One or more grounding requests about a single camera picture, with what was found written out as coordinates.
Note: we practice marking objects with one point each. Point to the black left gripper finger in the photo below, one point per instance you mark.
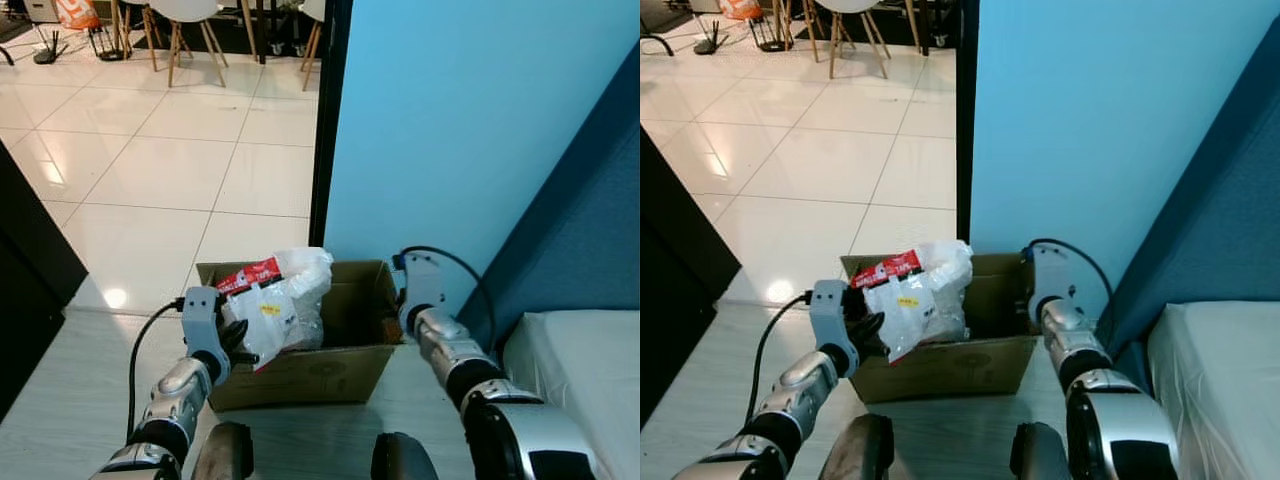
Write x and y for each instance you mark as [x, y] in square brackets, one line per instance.
[250, 336]
[876, 326]

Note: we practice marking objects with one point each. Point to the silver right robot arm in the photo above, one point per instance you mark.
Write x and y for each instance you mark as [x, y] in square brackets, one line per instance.
[450, 350]
[1075, 345]

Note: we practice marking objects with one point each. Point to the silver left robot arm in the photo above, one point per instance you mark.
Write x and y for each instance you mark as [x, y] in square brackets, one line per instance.
[800, 385]
[180, 385]

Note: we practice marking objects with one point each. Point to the black room door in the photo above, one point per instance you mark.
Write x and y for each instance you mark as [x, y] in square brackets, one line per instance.
[675, 280]
[30, 280]

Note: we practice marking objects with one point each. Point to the dark robot left leg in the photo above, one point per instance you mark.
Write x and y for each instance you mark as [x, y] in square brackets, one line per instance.
[858, 450]

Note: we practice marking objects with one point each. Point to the dark robot leg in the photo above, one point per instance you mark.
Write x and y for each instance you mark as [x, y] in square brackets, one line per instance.
[402, 460]
[1038, 455]
[858, 450]

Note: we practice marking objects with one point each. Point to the dark robot right leg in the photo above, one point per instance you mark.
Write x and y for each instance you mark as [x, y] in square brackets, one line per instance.
[1038, 455]
[402, 460]

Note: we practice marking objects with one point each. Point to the mattress with cream sheet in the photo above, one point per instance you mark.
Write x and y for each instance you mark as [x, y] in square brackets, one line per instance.
[580, 385]
[1220, 385]

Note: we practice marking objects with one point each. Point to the blue upholstered headboard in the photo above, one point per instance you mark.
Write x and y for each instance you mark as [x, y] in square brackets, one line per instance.
[1220, 220]
[590, 230]

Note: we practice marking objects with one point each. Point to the white chair wooden legs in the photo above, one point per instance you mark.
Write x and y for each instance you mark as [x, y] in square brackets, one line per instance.
[128, 20]
[797, 20]
[314, 30]
[185, 10]
[912, 25]
[850, 6]

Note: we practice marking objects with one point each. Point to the black router with antennas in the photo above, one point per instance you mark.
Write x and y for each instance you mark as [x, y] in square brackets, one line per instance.
[48, 52]
[710, 44]

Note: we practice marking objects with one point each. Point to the orange bag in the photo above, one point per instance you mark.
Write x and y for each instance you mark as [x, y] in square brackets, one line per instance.
[78, 12]
[740, 8]

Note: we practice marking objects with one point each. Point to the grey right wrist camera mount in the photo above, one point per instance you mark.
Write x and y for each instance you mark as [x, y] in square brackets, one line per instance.
[1050, 275]
[422, 280]

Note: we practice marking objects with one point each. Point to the black door frame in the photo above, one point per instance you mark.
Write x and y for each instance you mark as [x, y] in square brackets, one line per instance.
[966, 100]
[330, 100]

